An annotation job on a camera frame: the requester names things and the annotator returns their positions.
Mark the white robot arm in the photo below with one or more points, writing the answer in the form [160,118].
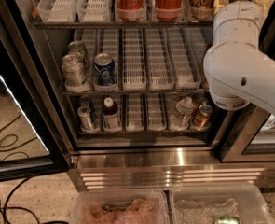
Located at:
[238,73]

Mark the gold can rear bottom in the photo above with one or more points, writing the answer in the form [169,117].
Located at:
[199,99]

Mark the gold can front bottom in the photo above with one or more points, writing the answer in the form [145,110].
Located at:
[202,116]

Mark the blue pepsi can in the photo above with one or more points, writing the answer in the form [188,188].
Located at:
[104,67]

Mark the silver can rear middle shelf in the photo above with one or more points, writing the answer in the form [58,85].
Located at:
[78,47]

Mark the silver can shelf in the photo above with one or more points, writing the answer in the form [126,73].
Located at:
[78,47]
[73,70]

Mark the silver can front middle shelf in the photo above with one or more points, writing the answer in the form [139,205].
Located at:
[73,70]

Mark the slim silver can rear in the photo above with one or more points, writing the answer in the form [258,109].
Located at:
[85,100]

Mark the slim silver can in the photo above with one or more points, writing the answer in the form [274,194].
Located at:
[85,100]
[87,121]

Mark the slim silver can front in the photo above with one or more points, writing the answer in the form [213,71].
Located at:
[87,121]

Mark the steel fridge base grille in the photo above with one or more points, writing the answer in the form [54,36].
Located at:
[162,168]

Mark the green can in bin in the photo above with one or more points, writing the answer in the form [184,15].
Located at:
[227,220]

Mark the glass fridge door left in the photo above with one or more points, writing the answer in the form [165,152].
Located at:
[33,136]

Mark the white tray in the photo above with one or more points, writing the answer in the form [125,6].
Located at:
[184,64]
[158,62]
[94,10]
[134,113]
[156,120]
[57,10]
[134,77]

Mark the dark juice bottle white cap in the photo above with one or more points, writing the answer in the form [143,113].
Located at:
[111,114]

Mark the white tray top far left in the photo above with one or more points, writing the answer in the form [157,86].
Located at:
[57,10]

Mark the clear bin right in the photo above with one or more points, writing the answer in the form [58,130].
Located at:
[202,204]

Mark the clear bin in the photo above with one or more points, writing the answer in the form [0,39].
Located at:
[123,206]
[202,204]

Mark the clear bin left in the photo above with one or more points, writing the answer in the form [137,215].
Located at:
[123,206]

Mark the right fridge door frame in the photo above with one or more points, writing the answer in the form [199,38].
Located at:
[238,136]

